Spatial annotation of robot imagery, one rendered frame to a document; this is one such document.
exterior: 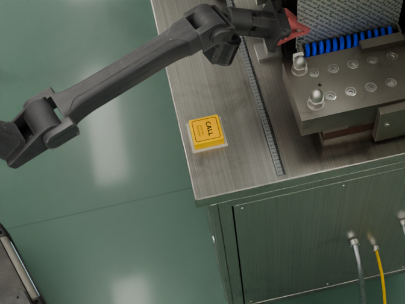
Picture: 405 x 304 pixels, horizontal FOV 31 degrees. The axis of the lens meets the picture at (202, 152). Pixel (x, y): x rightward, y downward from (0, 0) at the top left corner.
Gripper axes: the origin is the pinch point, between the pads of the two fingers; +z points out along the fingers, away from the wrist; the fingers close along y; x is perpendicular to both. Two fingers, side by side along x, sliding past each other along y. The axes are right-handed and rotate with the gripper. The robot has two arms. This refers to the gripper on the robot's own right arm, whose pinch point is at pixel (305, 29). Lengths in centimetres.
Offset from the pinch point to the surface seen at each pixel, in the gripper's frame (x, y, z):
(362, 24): 3.9, 0.3, 12.6
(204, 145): -26.4, 13.5, -16.8
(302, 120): -6.7, 19.7, -3.5
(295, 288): -83, 27, 34
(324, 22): 3.2, 0.3, 3.0
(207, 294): -111, 16, 18
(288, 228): -44, 26, 11
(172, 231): -115, -10, 12
